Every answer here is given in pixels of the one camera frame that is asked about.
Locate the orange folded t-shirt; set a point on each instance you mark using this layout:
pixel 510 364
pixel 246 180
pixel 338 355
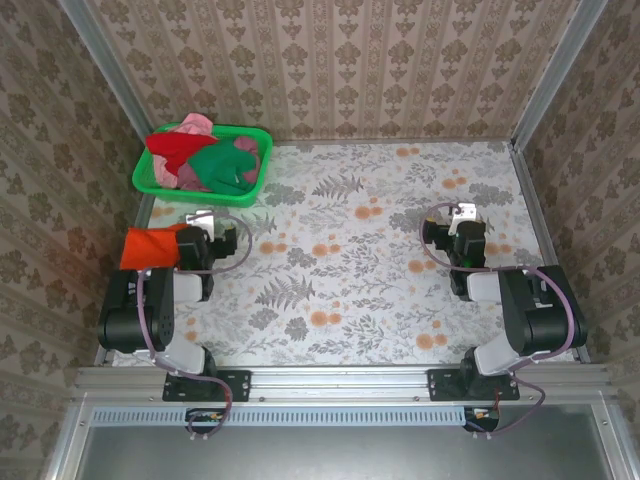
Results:
pixel 150 250

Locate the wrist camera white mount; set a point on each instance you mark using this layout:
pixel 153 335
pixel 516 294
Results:
pixel 464 211
pixel 200 220

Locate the green plastic basket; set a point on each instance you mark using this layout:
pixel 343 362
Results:
pixel 245 197

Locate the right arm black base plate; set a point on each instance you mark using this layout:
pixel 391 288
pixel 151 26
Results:
pixel 442 385

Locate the grey metal panel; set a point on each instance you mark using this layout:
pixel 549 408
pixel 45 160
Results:
pixel 340 450

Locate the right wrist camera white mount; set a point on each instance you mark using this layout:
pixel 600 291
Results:
pixel 464 211

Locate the red t-shirt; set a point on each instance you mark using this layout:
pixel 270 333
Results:
pixel 172 147

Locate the aluminium frame post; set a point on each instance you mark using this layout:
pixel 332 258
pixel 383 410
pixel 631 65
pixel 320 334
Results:
pixel 105 60
pixel 560 70

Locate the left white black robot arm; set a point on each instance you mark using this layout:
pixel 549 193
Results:
pixel 160 310

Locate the aluminium mounting rail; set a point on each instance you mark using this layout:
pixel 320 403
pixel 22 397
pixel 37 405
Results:
pixel 340 382

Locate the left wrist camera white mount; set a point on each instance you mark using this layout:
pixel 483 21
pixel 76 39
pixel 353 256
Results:
pixel 200 220

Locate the light pink t-shirt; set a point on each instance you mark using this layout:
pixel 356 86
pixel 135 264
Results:
pixel 196 124

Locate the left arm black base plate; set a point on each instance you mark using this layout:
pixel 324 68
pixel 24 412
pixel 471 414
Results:
pixel 235 385

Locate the black connector box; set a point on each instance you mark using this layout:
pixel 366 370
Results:
pixel 482 419
pixel 205 421

